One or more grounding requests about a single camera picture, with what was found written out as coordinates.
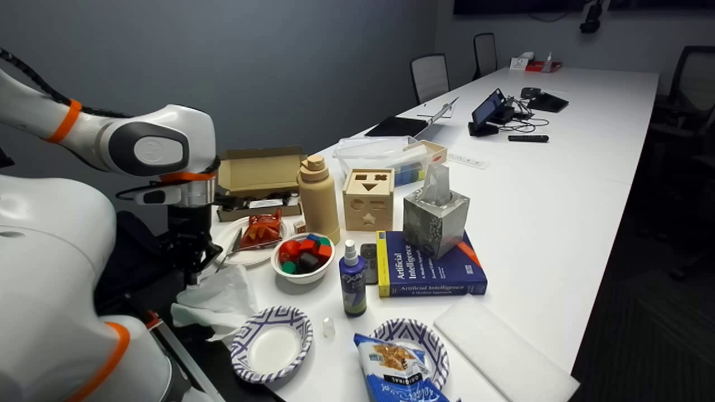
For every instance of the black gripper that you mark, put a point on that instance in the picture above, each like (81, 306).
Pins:
(193, 231)

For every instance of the white tissue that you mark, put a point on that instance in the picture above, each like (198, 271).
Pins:
(436, 183)
(220, 299)

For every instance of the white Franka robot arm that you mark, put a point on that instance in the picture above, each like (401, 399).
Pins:
(52, 261)

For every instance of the grey patterned tissue box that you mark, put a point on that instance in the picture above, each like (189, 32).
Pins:
(436, 225)

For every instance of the white paper plate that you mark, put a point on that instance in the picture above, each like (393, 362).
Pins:
(259, 257)

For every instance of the orange chip bag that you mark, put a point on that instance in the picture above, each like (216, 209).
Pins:
(262, 229)

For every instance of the metal robot stand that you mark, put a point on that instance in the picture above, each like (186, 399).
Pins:
(182, 366)

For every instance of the green block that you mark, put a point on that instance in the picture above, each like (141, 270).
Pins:
(289, 266)

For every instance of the red block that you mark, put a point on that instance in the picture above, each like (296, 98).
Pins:
(293, 248)

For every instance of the blue patterned paper plate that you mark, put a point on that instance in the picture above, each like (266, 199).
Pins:
(272, 348)
(435, 342)

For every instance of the white bowl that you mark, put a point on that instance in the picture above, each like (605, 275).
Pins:
(304, 277)

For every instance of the black block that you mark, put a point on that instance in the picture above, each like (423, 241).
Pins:
(308, 263)

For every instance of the cardboard box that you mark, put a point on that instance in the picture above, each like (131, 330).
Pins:
(259, 170)

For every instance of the blue block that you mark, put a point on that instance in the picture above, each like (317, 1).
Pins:
(318, 238)

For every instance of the tan water bottle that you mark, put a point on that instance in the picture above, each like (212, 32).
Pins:
(320, 209)

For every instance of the small clear cap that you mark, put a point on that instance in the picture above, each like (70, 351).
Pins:
(330, 328)

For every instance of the blue spray bottle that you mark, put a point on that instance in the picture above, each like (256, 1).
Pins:
(355, 286)

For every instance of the wooden shape sorter box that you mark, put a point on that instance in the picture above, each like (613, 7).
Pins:
(370, 204)

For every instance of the blue pretzel snack bag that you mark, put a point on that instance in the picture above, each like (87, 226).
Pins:
(388, 372)

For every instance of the clear plastic container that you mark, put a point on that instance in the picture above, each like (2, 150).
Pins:
(388, 152)

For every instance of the blue hardcover textbook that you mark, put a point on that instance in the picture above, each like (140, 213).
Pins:
(426, 271)

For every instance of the black laptop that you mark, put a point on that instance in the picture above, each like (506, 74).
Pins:
(396, 128)

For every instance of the black office chair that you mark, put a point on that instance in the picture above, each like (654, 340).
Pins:
(690, 81)
(430, 78)
(487, 52)

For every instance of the white foam sheet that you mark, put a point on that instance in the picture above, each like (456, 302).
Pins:
(506, 350)

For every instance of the tablet on stand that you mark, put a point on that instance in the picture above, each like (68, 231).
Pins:
(489, 105)

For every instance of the black remote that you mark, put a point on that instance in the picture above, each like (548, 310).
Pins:
(529, 137)

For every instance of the small white box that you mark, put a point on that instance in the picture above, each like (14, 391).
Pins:
(519, 62)

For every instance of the black pouch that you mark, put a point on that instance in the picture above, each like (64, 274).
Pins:
(547, 99)

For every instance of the small red item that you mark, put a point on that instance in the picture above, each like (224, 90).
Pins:
(547, 65)

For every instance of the black webcam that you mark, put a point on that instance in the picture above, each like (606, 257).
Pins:
(594, 16)

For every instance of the wall television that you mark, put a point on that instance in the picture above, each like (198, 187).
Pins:
(595, 5)

